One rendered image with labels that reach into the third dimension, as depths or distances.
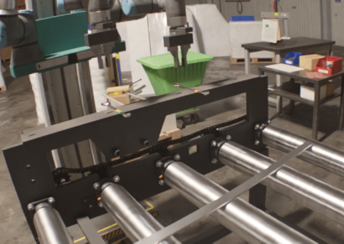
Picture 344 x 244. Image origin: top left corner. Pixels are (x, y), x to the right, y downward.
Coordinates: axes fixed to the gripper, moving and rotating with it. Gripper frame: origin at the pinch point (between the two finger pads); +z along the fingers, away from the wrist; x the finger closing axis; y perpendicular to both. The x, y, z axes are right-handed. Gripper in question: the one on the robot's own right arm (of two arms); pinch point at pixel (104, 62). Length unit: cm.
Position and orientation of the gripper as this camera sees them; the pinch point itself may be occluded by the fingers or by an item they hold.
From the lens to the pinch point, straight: 131.3
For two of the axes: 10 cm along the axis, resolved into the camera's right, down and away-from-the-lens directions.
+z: 0.8, 9.3, 3.5
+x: -8.3, 2.6, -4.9
